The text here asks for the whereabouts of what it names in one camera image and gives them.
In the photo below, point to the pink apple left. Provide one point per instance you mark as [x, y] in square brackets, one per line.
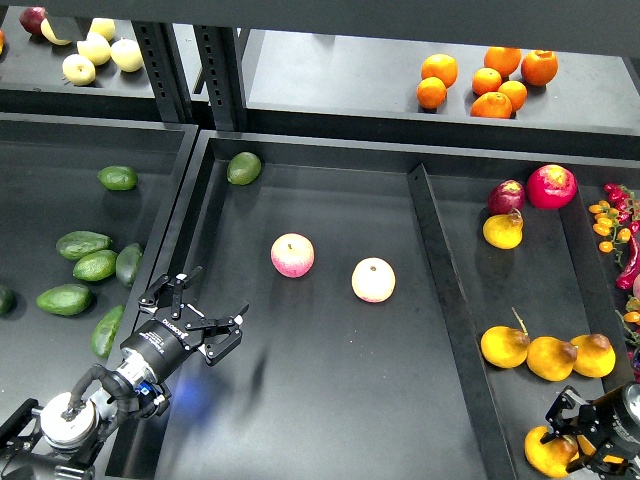
[292, 255]

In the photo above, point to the orange lower left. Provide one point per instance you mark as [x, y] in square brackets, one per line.
[431, 92]

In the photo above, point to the dark red apple on shelf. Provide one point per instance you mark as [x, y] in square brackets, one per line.
[31, 19]

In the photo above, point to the green avocado lower cluster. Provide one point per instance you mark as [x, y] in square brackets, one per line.
[65, 300]

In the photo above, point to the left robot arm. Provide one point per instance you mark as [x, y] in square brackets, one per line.
[62, 439]

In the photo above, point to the black shelf upright posts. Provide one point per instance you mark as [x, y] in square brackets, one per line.
[195, 72]

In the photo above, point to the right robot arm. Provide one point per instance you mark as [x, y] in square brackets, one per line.
[610, 424]

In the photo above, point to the pale yellow pear partly hidden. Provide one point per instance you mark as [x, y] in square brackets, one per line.
[49, 34]

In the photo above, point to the black left tray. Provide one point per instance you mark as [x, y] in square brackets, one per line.
[49, 187]

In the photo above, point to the dark avocado at left edge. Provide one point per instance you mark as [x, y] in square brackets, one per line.
[7, 299]

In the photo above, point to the dark red apple right tray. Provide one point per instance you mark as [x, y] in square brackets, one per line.
[505, 197]

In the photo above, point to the black tray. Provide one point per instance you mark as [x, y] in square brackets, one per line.
[323, 385]
[49, 187]

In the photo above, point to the orange bottom front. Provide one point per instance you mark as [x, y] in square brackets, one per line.
[492, 105]

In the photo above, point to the black tray divider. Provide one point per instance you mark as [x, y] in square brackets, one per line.
[490, 437]

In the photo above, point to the dark avocado beside cluster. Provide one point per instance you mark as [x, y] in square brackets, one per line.
[127, 264]

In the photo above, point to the red cherry tomato bunch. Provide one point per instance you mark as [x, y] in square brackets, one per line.
[623, 206]

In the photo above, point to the orange right small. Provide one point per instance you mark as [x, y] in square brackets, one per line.
[516, 92]

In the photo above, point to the pale yellow pear back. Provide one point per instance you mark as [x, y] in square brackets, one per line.
[103, 26]

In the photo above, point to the pale yellow pear right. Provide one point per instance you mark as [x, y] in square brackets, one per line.
[127, 55]

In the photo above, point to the pale yellow pear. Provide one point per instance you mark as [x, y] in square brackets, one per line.
[78, 70]
[95, 48]
[127, 55]
[103, 26]

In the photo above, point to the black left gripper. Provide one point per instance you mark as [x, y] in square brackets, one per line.
[176, 330]

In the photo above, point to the orange tomatoes at right edge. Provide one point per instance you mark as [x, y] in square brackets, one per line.
[629, 318]

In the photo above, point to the pale pink apple right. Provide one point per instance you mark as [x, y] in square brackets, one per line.
[373, 280]

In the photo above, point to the orange cherry tomato bunch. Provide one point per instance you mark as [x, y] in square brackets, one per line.
[612, 225]

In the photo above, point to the pale yellow pear front left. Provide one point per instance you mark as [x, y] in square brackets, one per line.
[78, 70]

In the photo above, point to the green avocado at tray corner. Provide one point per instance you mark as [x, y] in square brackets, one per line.
[243, 168]

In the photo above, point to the red chili pepper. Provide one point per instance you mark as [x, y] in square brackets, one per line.
[626, 278]

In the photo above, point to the black centre tray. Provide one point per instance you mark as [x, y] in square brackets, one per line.
[323, 385]

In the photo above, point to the pale yellow pear middle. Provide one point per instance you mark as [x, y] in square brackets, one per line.
[95, 48]

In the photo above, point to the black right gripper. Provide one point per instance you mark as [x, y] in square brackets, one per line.
[609, 426]

